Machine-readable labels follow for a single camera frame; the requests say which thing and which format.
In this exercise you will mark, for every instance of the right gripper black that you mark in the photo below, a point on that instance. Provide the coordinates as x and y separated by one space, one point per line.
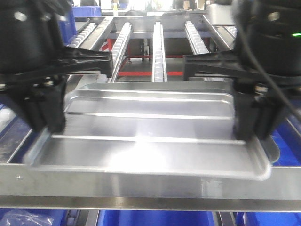
253 90

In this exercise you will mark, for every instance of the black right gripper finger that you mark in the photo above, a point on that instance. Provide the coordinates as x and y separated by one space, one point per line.
30 108
53 108

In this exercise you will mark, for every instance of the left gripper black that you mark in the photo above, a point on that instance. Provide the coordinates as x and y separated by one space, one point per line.
36 78

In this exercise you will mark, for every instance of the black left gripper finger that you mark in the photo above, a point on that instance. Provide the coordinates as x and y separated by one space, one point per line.
245 115
271 113

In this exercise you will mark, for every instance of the small silver metal tray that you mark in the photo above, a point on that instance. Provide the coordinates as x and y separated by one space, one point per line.
132 132

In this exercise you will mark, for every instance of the large silver metal tray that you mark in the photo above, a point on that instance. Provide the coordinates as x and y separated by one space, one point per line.
217 87

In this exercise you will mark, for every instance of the steel front cross beam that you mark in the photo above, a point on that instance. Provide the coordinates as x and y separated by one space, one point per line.
21 187

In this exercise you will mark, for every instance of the distant blue bin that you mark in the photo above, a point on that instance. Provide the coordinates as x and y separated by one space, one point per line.
87 11

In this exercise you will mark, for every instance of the lower right blue bin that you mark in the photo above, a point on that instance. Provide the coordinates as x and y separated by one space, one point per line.
268 219

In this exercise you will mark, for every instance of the plastic bag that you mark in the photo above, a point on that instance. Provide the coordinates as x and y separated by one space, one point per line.
25 218

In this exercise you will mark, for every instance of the lower left blue bin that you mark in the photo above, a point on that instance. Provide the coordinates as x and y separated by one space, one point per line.
60 216

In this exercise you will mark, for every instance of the lower middle blue bin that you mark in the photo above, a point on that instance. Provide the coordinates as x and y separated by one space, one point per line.
155 218

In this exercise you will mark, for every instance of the roller conveyor rail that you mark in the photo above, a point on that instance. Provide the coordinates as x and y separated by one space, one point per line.
119 49
78 40
159 72
231 30
196 43

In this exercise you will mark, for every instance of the red table frame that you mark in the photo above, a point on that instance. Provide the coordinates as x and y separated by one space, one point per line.
138 57

